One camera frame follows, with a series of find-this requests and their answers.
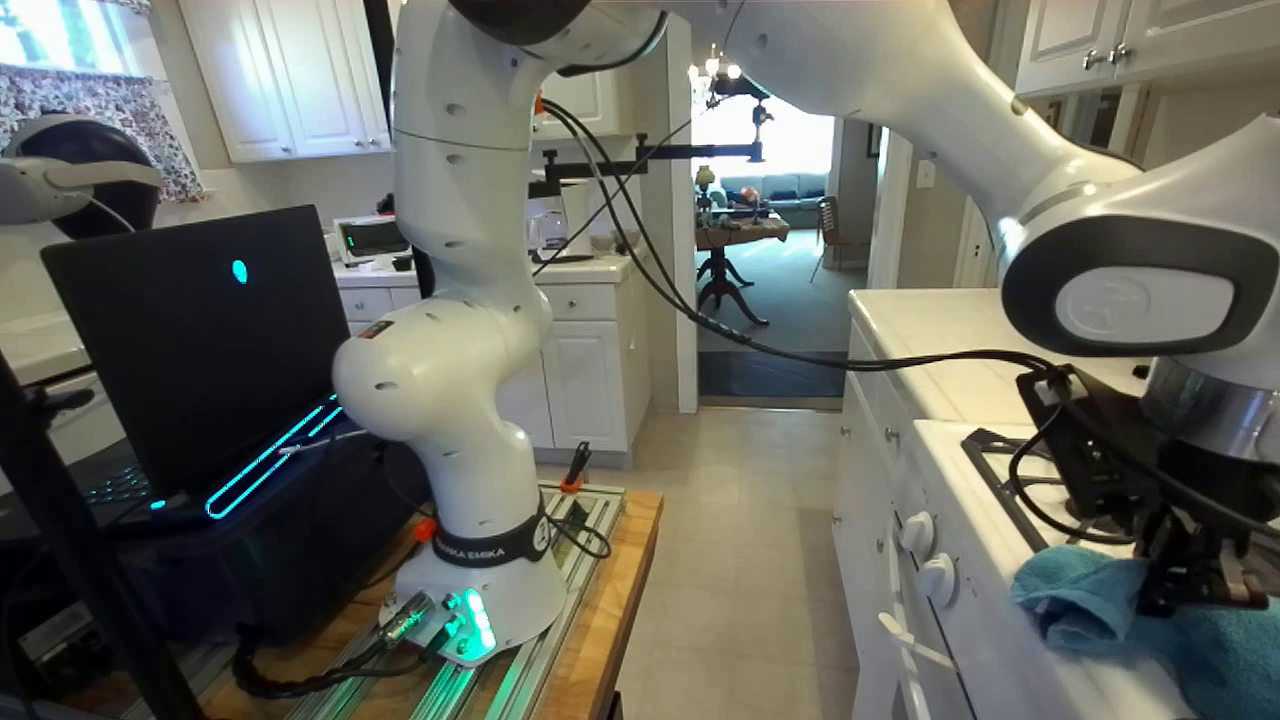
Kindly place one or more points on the teal terry towel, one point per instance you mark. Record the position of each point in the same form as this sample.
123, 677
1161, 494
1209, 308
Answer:
1094, 602

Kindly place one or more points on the wooden table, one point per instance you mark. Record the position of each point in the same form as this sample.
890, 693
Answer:
602, 626

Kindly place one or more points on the red black clamp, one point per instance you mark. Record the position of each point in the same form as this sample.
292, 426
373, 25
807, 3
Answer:
573, 466

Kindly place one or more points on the white gas stove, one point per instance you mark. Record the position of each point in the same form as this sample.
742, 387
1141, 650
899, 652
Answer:
974, 572

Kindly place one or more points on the grey curved bar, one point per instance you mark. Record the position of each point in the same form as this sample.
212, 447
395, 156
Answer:
55, 187

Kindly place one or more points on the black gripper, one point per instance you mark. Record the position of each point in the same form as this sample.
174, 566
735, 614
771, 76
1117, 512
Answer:
1226, 502

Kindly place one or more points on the black camera boom rod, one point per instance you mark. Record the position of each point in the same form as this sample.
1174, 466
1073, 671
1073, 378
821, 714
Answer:
602, 169

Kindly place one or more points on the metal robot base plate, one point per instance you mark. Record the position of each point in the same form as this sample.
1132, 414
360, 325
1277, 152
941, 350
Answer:
533, 666

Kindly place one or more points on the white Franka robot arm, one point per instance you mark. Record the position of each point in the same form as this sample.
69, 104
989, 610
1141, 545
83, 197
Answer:
455, 372

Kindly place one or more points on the dark pedestal dining table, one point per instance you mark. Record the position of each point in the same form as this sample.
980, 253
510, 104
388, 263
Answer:
726, 235

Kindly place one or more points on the white upper kitchen cabinet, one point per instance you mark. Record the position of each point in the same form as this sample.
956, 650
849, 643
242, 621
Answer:
281, 81
587, 104

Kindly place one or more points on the white stove knob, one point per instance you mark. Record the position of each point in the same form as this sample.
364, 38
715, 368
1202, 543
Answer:
939, 577
917, 534

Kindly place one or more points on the black tripod leg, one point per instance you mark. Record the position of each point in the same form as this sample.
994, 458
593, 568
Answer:
83, 562

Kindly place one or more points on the white cabinet with metal knobs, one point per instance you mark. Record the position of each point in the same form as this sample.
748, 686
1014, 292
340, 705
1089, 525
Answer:
1147, 43

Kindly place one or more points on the white countertop appliance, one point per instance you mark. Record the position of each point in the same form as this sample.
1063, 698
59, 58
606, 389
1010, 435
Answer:
371, 240

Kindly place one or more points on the blue sofa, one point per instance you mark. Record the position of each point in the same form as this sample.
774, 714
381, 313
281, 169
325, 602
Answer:
785, 197

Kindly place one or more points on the floral window valance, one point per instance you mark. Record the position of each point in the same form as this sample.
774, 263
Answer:
83, 94

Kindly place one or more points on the bright kitchen window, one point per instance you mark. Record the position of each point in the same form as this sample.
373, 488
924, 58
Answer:
55, 33

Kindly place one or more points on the dark round object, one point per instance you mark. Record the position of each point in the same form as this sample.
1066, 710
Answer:
83, 143

